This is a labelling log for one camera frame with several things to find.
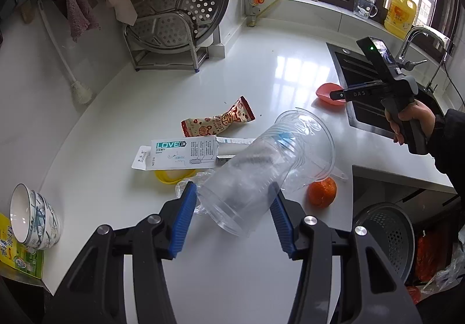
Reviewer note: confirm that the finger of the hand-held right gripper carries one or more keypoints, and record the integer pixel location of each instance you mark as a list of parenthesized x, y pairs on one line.
[(339, 95)]

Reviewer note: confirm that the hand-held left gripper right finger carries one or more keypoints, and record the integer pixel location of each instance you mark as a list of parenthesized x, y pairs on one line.
[(281, 222)]

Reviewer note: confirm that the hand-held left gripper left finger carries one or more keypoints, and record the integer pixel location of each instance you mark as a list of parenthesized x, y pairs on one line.
[(183, 216)]

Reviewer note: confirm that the yellow plastic lid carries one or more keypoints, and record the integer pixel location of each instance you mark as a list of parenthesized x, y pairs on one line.
[(170, 176)]

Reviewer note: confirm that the stack of clear plastic cups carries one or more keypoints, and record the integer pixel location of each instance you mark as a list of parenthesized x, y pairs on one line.
[(250, 175)]

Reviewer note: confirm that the red patterned snack wrapper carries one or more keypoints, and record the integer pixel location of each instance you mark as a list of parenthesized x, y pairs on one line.
[(218, 124)]

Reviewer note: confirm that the grey perforated trash bin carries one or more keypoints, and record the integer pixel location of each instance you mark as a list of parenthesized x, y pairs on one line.
[(388, 236)]

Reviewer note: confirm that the person's right forearm black sleeve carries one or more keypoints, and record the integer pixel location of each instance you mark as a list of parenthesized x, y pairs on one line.
[(450, 149)]

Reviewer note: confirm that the person's right hand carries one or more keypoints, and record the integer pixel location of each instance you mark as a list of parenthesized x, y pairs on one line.
[(417, 118)]

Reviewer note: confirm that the small red plastic bowl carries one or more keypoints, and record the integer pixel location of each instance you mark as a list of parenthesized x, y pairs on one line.
[(324, 91)]

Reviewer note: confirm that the crumpled clear plastic wrap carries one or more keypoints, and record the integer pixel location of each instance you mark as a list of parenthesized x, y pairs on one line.
[(184, 188)]

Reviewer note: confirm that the black kitchen sink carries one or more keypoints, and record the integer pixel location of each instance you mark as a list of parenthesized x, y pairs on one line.
[(358, 66)]

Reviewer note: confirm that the small chrome faucet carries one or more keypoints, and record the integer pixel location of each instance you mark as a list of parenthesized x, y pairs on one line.
[(437, 73)]

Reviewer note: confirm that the orange mandarin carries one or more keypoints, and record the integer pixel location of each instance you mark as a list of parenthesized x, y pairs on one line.
[(321, 193)]

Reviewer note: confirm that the tall chrome faucet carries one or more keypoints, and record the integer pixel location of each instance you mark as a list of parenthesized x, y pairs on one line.
[(408, 38)]

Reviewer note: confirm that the white card brush packaging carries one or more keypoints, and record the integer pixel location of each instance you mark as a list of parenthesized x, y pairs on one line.
[(178, 155)]

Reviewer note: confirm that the yellow detergent bottle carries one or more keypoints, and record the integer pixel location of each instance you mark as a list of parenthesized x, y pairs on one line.
[(399, 16)]

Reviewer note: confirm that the glass mug with print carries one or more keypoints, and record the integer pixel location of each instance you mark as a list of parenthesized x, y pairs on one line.
[(364, 6)]

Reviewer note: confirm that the orange plastic bag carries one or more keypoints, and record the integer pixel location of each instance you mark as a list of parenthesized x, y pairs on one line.
[(430, 258)]

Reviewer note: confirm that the steel dish rack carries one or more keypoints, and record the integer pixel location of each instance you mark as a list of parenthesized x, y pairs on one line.
[(170, 56)]

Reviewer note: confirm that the white bottle brush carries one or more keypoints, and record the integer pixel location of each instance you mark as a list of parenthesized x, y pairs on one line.
[(80, 91)]

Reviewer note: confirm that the white bowl with blue rim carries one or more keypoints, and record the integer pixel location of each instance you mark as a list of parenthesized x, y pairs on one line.
[(20, 215)]

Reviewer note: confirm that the yellow green carton box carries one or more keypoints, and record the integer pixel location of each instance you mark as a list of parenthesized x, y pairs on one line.
[(18, 258)]

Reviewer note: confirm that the clear plastic bag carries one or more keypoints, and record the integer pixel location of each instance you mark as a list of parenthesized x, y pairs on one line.
[(447, 273)]

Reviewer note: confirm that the brownish pink hanging cloth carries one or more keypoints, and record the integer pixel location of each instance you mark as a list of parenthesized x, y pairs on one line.
[(74, 7)]

